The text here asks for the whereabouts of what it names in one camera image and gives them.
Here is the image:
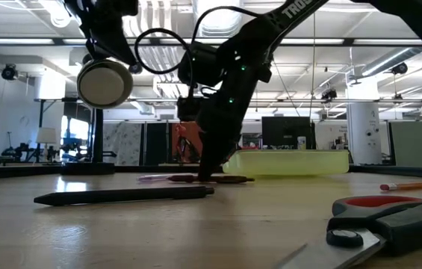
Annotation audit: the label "grey patterned partition panel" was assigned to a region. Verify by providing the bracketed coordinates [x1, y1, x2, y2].
[102, 122, 143, 167]

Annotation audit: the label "white round column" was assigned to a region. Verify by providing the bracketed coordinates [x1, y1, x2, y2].
[346, 76, 383, 166]

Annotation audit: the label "yellow-green translucent supply box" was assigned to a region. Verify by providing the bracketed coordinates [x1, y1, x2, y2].
[222, 149, 350, 177]

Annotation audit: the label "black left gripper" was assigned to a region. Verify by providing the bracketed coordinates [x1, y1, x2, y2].
[64, 0, 140, 69]

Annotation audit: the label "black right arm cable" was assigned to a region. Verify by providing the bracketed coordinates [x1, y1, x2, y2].
[134, 5, 264, 89]

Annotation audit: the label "orange pencil with pink eraser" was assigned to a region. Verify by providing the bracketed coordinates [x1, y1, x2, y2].
[380, 180, 422, 192]

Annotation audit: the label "black table edge rail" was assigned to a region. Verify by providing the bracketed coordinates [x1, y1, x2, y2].
[0, 163, 422, 181]

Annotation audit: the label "black computer monitor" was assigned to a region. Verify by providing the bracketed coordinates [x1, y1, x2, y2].
[261, 116, 317, 151]

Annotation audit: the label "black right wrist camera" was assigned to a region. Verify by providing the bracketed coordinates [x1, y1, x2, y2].
[176, 96, 206, 123]

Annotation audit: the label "table lamp with white shade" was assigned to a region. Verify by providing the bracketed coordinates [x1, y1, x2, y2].
[35, 127, 58, 164]

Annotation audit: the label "translucent purple pen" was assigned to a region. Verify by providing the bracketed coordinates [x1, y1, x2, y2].
[137, 173, 181, 183]

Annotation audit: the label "black ballpoint pen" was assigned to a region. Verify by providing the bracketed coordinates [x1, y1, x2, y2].
[33, 186, 216, 207]

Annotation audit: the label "dark brown pen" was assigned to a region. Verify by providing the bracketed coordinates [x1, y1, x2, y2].
[167, 174, 255, 185]

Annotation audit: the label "black stand with base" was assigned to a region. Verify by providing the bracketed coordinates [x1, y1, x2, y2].
[60, 108, 117, 176]

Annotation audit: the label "black overhead light bar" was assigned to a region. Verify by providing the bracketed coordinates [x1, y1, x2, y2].
[0, 36, 422, 48]

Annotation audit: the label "silver ventilation duct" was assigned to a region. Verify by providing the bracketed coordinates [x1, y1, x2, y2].
[191, 0, 245, 117]

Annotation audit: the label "round white black-rimmed disc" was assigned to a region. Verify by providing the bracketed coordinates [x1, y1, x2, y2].
[76, 58, 134, 110]

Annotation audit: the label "red and black scissors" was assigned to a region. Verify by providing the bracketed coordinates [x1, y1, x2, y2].
[273, 195, 422, 269]

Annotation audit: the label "grey-green partition panel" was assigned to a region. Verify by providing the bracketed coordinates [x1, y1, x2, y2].
[388, 120, 422, 167]

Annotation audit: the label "orange partition panel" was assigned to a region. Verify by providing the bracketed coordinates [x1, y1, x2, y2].
[171, 121, 203, 164]

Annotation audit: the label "thin hanging cable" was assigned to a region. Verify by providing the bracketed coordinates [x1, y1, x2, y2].
[309, 13, 317, 119]

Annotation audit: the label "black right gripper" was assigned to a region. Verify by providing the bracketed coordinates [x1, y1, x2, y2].
[195, 37, 273, 182]

